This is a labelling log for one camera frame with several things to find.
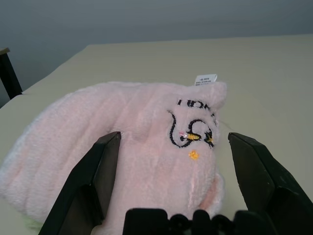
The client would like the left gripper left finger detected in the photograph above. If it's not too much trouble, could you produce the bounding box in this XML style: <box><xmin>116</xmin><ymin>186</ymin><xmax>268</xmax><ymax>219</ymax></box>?
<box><xmin>40</xmin><ymin>131</ymin><xmax>122</xmax><ymax>235</ymax></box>

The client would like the pink terry towel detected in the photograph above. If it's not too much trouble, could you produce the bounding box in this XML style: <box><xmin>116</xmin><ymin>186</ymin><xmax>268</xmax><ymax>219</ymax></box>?
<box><xmin>0</xmin><ymin>73</ymin><xmax>228</xmax><ymax>235</ymax></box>

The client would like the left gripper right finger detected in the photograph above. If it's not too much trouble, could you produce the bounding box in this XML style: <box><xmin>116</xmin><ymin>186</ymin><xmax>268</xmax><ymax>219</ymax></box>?
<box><xmin>227</xmin><ymin>132</ymin><xmax>313</xmax><ymax>235</ymax></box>

